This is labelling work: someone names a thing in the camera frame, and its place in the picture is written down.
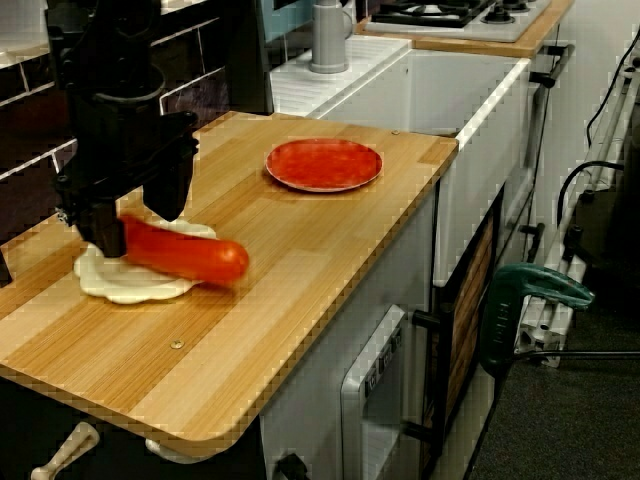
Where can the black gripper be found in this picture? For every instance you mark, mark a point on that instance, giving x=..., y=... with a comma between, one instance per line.
x=115, y=150

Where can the red toy sausage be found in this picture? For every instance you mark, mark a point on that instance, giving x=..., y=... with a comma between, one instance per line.
x=200, y=260

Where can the white toy stove top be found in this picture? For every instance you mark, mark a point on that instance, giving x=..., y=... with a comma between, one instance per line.
x=500, y=31

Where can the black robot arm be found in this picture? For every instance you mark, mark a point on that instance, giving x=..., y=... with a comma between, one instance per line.
x=110, y=45

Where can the red round plate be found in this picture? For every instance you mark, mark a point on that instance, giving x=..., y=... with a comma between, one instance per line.
x=325, y=165

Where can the white toy sink unit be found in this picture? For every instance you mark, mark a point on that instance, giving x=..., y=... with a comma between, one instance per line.
x=475, y=200

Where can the dark upright post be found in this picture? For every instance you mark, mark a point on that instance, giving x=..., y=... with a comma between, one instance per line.
x=250, y=60

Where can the black stove grate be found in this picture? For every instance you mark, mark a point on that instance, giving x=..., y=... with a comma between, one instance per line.
x=450, y=21

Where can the white hook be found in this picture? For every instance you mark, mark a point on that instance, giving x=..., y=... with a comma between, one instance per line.
x=165, y=450

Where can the grey toy faucet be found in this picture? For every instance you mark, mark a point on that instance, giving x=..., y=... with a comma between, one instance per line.
x=327, y=45

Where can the cream scalloped plate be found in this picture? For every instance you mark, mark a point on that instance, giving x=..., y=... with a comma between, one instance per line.
x=135, y=292

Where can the black upright panel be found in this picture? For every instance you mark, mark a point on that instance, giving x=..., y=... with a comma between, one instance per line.
x=5, y=265

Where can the wooden slat door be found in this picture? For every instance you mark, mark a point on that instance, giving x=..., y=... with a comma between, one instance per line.
x=470, y=310

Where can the white toy kitchen cabinet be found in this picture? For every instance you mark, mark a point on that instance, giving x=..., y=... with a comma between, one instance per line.
x=310, y=400

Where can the silver aluminium frame rail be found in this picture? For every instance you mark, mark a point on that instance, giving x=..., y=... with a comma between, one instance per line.
x=550, y=310

